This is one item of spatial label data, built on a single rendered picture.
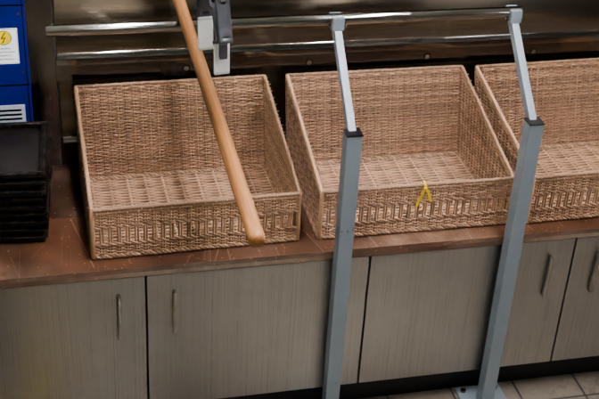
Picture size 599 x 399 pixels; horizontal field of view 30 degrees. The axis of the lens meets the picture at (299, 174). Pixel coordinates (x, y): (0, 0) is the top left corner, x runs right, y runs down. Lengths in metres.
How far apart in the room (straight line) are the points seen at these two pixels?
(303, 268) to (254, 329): 0.23
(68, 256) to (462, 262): 1.07
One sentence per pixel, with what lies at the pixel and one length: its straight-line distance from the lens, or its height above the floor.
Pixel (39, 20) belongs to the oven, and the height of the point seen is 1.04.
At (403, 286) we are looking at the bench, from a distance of 3.11.
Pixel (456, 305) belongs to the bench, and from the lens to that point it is 3.22.
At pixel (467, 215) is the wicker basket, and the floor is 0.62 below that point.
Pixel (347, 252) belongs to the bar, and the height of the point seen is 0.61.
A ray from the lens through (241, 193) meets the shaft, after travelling 2.01.
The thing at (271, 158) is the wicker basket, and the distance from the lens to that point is 3.23.
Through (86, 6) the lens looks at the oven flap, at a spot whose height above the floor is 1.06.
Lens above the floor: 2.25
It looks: 30 degrees down
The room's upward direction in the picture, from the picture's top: 3 degrees clockwise
